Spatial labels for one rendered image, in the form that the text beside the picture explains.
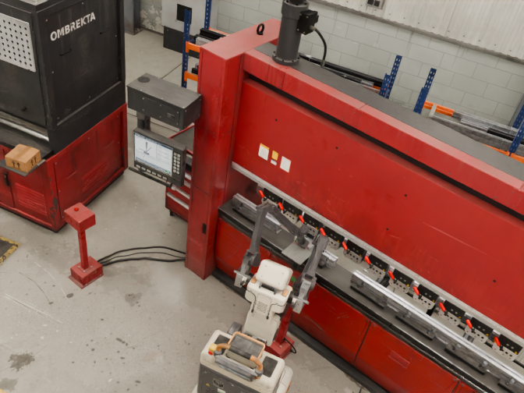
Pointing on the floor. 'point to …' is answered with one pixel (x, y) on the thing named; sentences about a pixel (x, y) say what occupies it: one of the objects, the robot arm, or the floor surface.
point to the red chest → (177, 202)
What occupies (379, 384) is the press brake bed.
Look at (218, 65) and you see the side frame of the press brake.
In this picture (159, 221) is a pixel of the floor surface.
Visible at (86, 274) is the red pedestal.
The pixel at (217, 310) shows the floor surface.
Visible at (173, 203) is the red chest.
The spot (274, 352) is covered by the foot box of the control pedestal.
